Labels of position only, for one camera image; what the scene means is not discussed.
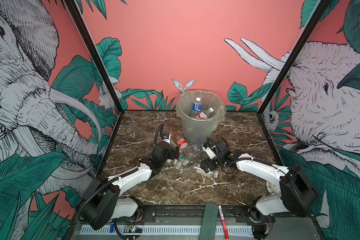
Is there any green label clear bottle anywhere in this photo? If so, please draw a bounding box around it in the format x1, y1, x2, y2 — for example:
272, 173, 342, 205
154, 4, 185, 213
174, 155, 190, 169

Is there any red label cola bottle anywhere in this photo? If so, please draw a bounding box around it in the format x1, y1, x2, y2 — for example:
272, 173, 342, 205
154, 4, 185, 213
173, 132, 189, 150

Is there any red white label water bottle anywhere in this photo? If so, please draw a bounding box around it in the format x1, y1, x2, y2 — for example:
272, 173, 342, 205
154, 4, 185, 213
197, 108, 214, 120

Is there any blue label crushed bottle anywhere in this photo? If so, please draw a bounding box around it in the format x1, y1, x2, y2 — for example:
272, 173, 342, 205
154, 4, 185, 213
191, 97, 203, 118

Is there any yellow white label bottle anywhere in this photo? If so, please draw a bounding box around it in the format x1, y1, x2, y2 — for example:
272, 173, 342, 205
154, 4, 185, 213
194, 167, 219, 178

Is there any clear bottle white cap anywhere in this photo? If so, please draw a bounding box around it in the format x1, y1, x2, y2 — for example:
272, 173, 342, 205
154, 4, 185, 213
192, 144, 204, 152

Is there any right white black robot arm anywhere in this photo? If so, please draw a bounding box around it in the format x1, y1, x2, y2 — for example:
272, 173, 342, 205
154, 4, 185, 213
201, 139, 318, 223

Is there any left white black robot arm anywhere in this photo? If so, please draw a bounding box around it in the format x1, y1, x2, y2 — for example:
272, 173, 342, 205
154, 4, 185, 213
75, 141, 180, 230

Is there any translucent green bin liner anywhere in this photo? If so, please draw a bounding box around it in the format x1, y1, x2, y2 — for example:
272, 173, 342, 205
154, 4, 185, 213
176, 90, 227, 133

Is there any grey mesh waste bin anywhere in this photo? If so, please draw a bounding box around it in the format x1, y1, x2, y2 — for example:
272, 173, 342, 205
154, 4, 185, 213
176, 90, 227, 144

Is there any white round clock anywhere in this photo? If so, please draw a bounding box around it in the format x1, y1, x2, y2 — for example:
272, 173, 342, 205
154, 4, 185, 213
266, 181, 281, 195

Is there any green tape strip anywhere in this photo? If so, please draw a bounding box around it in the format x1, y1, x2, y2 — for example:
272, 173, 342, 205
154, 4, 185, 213
199, 203, 219, 240

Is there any red marker pen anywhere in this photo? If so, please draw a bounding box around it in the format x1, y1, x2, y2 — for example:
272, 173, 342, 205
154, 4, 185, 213
218, 205, 230, 240

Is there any blue marker pen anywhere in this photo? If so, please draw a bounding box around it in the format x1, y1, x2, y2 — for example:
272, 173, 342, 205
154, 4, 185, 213
110, 220, 115, 233

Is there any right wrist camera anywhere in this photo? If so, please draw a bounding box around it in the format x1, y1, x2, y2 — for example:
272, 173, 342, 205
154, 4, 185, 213
203, 146, 216, 160

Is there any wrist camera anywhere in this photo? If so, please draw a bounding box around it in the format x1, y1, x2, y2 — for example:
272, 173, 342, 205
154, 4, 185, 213
161, 133, 171, 144
203, 146, 216, 160

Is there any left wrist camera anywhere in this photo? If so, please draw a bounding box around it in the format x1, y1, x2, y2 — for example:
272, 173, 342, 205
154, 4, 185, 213
161, 133, 171, 144

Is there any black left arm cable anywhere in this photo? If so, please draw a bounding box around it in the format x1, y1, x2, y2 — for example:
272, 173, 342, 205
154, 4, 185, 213
153, 122, 166, 148

